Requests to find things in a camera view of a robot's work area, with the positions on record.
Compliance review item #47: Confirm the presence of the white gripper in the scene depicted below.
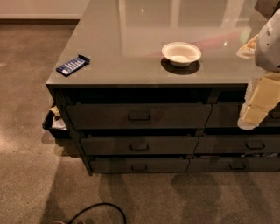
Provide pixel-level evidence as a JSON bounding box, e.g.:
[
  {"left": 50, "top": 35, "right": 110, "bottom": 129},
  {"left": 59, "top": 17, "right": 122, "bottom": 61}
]
[{"left": 236, "top": 9, "right": 280, "bottom": 130}]

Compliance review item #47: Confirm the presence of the dark grey drawer cabinet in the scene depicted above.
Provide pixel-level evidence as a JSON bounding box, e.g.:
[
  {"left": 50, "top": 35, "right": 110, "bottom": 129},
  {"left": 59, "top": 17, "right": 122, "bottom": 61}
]
[{"left": 47, "top": 0, "right": 280, "bottom": 174}]

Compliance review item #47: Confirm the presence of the white bowl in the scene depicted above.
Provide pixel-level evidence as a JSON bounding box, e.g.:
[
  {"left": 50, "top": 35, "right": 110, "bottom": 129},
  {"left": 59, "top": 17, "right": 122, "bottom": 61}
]
[{"left": 162, "top": 42, "right": 201, "bottom": 67}]

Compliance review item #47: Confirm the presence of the black bin with trash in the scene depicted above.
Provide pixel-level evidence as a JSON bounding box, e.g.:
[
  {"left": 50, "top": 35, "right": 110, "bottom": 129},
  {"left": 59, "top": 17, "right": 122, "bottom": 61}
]
[{"left": 42, "top": 105, "right": 70, "bottom": 139}]

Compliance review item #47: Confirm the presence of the black floor cable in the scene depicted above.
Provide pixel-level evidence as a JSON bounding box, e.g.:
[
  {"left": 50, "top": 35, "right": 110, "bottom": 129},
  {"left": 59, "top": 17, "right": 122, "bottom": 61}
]
[{"left": 67, "top": 202, "right": 127, "bottom": 224}]

